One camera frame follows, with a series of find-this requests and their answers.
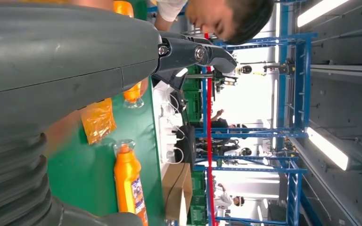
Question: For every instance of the blue steel rack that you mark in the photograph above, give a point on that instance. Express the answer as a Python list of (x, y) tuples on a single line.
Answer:
[(302, 93)]

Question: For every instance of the seated person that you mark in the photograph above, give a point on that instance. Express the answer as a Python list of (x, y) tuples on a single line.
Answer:
[(218, 15)]

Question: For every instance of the brown cardboard box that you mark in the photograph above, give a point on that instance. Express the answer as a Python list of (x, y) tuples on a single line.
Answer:
[(174, 187)]

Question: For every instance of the green crate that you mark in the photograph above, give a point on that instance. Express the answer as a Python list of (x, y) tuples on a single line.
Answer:
[(193, 103), (198, 206)]

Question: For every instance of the white power strip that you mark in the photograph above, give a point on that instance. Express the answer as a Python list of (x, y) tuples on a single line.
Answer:
[(168, 146)]

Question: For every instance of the standing person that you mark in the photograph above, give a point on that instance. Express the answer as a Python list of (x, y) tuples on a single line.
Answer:
[(224, 143), (224, 199)]

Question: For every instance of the red pole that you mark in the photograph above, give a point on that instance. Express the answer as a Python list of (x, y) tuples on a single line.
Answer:
[(209, 124)]

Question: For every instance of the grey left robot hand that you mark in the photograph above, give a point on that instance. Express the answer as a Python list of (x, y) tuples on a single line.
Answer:
[(59, 62)]

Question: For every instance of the ceiling light bar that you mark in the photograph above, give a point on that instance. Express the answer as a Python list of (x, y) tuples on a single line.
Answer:
[(327, 148), (318, 11)]

